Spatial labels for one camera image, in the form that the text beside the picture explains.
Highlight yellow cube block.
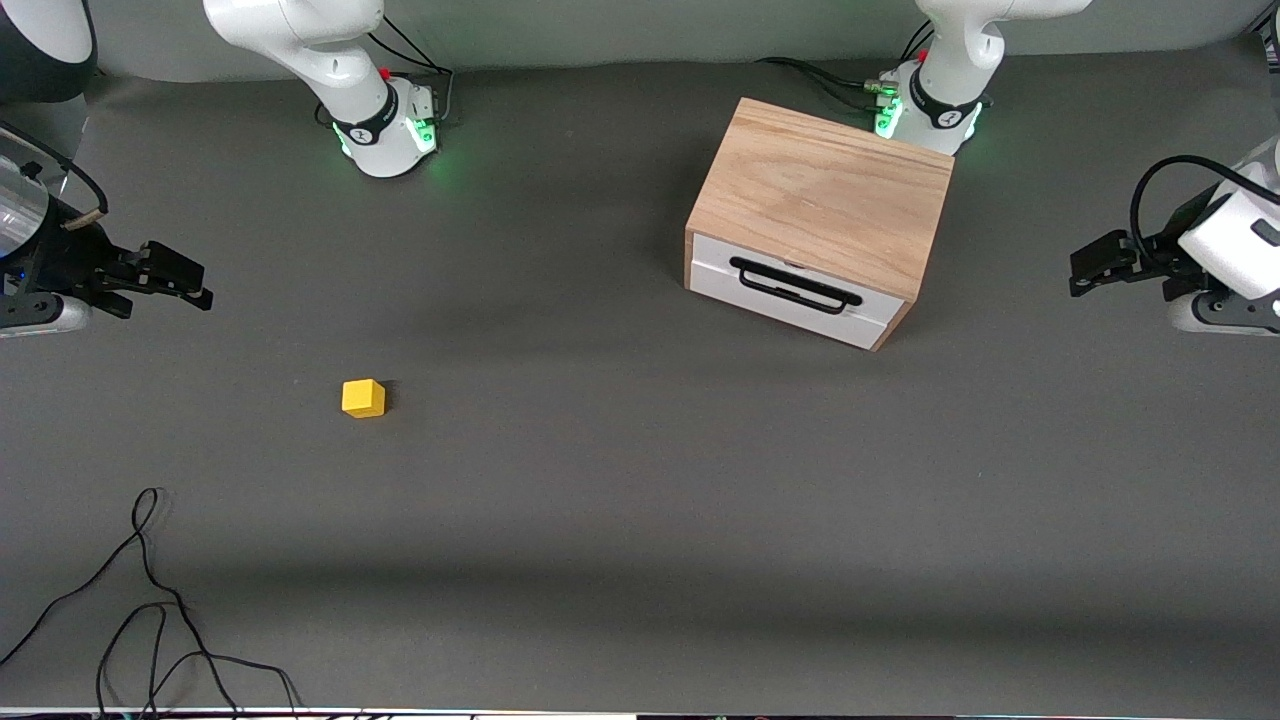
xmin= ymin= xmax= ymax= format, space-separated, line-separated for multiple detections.
xmin=341 ymin=378 xmax=387 ymax=420

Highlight black metal drawer handle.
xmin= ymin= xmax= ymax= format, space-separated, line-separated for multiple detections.
xmin=730 ymin=257 xmax=863 ymax=315

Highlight white-fronted wooden drawer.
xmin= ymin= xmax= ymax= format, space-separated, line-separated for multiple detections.
xmin=689 ymin=232 xmax=907 ymax=349

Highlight wooden drawer cabinet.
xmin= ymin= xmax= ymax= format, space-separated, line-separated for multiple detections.
xmin=684 ymin=97 xmax=956 ymax=353

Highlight dark grey table mat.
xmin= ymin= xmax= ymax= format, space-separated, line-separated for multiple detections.
xmin=0 ymin=40 xmax=1280 ymax=713

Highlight thin black loose cable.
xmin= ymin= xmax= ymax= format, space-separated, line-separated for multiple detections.
xmin=0 ymin=487 xmax=306 ymax=720

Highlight black right arm base cables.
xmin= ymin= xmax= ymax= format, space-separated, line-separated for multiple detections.
xmin=315 ymin=15 xmax=456 ymax=131

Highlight black arm base cables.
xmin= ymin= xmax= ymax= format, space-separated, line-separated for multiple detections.
xmin=755 ymin=20 xmax=936 ymax=113
xmin=315 ymin=15 xmax=456 ymax=131

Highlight black left arm base cables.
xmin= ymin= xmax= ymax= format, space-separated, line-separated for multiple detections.
xmin=755 ymin=20 xmax=936 ymax=113

